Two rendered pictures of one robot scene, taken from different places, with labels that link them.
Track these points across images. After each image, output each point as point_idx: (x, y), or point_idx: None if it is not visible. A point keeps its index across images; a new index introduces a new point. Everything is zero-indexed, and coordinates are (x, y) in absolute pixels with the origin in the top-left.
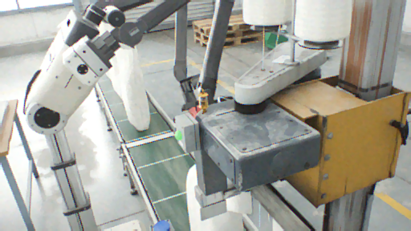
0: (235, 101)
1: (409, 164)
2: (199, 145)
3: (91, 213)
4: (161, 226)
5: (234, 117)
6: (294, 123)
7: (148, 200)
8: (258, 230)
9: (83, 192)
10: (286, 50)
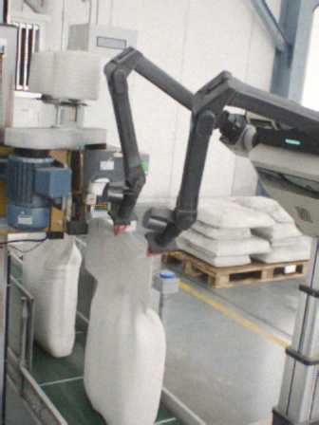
0: (105, 142)
1: None
2: None
3: (285, 363)
4: (166, 272)
5: (106, 148)
6: None
7: None
8: (60, 418)
9: (294, 335)
10: (51, 130)
